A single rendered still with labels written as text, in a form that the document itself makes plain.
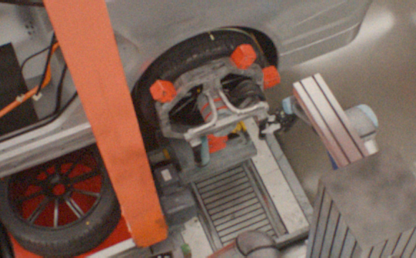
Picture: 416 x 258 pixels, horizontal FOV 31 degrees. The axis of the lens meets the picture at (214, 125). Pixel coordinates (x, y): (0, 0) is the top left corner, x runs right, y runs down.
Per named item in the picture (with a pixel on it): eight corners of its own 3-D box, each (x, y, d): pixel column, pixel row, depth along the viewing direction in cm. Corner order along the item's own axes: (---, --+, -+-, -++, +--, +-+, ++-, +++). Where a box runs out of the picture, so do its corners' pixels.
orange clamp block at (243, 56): (240, 57, 353) (250, 44, 348) (247, 69, 349) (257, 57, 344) (229, 56, 349) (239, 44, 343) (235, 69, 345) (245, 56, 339)
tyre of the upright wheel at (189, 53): (272, 22, 384) (175, 0, 338) (292, 56, 373) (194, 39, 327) (200, 102, 420) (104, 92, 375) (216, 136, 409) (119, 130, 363)
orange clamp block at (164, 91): (172, 82, 346) (157, 79, 340) (178, 94, 343) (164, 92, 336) (163, 91, 350) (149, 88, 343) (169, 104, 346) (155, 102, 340)
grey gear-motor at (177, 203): (175, 167, 435) (168, 138, 404) (202, 228, 415) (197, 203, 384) (145, 178, 432) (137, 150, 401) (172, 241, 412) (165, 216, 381)
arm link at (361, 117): (375, 231, 323) (331, 114, 322) (405, 219, 325) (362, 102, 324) (385, 234, 311) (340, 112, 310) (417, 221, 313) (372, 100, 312)
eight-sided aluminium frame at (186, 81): (258, 104, 395) (258, 44, 348) (263, 115, 392) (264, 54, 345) (162, 142, 386) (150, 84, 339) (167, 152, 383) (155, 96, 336)
